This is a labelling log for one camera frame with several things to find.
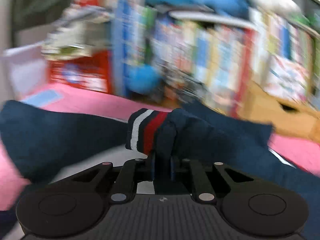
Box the pink printed towel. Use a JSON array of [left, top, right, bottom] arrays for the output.
[[1, 84, 319, 211]]

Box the navy white zip jacket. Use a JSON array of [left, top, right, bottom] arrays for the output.
[[1, 100, 319, 239]]

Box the stack of papers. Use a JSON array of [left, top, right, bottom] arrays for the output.
[[41, 5, 114, 61]]

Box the label printer box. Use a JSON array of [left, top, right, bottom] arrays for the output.
[[261, 55, 310, 103]]

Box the white smartphone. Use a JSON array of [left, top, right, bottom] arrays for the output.
[[21, 89, 63, 107]]

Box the red plastic crate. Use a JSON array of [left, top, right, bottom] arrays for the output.
[[47, 50, 113, 94]]

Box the wooden drawer organizer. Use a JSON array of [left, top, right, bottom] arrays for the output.
[[237, 81, 319, 143]]

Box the small blue plush ball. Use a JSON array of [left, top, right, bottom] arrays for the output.
[[126, 64, 161, 95]]

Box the thick red book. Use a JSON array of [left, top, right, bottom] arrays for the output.
[[231, 29, 255, 118]]

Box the miniature black bicycle model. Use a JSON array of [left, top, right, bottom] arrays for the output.
[[162, 66, 207, 106]]

